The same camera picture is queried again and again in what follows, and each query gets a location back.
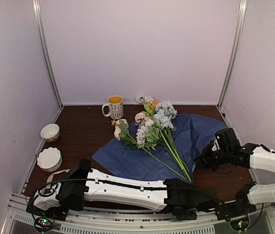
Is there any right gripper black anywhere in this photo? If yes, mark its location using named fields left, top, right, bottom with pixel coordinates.
left=194, top=144, right=232, bottom=172

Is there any blue tissue paper sheet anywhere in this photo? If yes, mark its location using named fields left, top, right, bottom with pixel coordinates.
left=92, top=114, right=227, bottom=181

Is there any white hydrangea fake flower bunch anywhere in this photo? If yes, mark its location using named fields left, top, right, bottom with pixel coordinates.
left=137, top=117, right=192, bottom=181

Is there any orange fake flower stem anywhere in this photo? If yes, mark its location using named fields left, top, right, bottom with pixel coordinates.
left=151, top=101, right=159, bottom=109

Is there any pink fake flower stem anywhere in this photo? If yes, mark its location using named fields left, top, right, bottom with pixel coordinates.
left=135, top=112, right=154, bottom=126

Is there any white small fake flower stem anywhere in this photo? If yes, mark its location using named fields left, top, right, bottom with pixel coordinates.
left=135, top=96, right=155, bottom=116

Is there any floral mug yellow inside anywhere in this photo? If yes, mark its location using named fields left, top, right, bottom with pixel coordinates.
left=101, top=96, right=124, bottom=119

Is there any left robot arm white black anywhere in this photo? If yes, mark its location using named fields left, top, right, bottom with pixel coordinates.
left=26, top=159, right=226, bottom=221

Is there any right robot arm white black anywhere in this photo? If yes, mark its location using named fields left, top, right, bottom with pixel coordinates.
left=194, top=141, right=275, bottom=215

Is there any scalloped white bowl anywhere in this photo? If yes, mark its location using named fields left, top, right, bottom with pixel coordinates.
left=37, top=147, right=62, bottom=172

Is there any cream printed ribbon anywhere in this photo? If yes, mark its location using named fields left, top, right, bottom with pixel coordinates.
left=46, top=169, right=70, bottom=183

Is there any round white bowl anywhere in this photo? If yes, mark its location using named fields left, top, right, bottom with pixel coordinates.
left=40, top=123, right=60, bottom=142

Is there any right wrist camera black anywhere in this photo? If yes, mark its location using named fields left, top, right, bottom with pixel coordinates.
left=215, top=128, right=241, bottom=153

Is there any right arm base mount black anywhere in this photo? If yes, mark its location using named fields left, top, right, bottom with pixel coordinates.
left=216, top=184, right=256, bottom=222

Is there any front aluminium frame rail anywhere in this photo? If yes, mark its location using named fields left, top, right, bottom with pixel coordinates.
left=5, top=195, right=275, bottom=234

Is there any right vertical aluminium rail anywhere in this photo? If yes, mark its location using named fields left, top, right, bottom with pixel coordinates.
left=217, top=0, right=248, bottom=109

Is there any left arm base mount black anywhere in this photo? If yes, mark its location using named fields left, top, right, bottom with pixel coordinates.
left=26, top=194, right=68, bottom=233

